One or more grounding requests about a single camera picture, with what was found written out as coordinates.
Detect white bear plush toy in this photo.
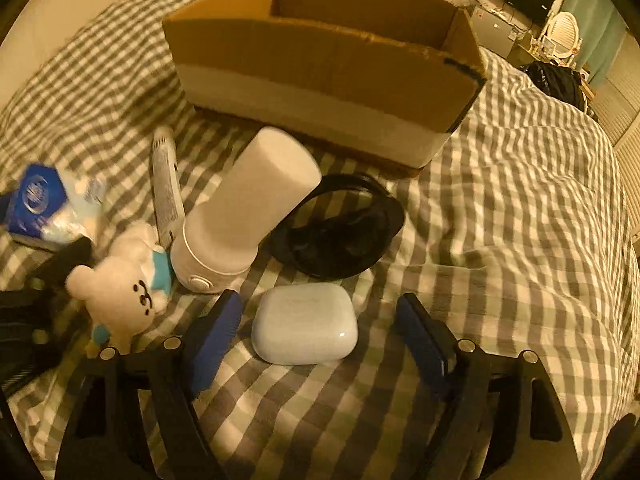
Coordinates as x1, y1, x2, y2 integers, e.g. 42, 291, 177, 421
65, 221, 172, 359

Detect blue tissue pack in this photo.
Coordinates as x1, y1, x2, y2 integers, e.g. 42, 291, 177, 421
1, 164, 107, 252

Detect white toothpaste tube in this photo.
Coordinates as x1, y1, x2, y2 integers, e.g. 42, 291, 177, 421
151, 126, 186, 249

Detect white earbuds case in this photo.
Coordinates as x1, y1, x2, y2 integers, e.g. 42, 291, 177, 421
250, 283, 358, 366

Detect white cylindrical humidifier bottle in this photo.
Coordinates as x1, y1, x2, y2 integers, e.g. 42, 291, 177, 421
170, 127, 321, 294

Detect grey white checkered bedsheet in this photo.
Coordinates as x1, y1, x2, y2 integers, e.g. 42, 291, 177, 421
1, 0, 639, 479

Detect white louvered wardrobe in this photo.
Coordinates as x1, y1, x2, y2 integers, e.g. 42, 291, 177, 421
593, 34, 640, 252

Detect black clothes on chair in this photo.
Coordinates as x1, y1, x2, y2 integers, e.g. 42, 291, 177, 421
523, 61, 597, 118

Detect brown cardboard box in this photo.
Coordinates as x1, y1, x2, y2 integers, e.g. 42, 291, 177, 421
163, 0, 486, 174

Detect grey mini fridge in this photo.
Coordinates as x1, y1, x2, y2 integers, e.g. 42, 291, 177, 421
471, 6, 518, 58

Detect white oval vanity mirror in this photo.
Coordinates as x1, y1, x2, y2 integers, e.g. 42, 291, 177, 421
538, 11, 582, 62

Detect green curtain by wardrobe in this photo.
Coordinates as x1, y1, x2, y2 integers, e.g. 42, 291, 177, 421
561, 0, 627, 87

